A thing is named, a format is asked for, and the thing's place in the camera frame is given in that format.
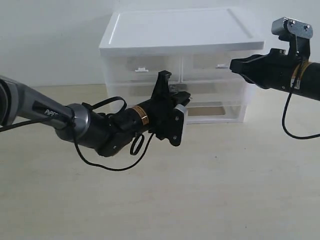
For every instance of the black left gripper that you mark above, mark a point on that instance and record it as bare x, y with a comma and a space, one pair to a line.
160, 107

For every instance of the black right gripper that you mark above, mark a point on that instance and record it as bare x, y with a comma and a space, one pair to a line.
270, 71

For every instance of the key bunch with blue tag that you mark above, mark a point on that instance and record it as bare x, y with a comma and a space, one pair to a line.
174, 88

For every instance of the translucent plastic container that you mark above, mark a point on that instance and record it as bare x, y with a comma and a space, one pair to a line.
201, 92

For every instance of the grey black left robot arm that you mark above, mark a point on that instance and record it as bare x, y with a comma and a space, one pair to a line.
106, 133

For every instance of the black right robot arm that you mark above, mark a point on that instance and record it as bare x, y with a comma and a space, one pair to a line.
305, 79

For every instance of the white plastic drawer cabinet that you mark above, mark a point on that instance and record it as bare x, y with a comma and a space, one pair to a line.
180, 33

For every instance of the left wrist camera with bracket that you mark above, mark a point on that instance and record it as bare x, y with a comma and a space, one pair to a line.
177, 125

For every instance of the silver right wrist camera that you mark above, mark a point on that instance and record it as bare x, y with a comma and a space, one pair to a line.
297, 33

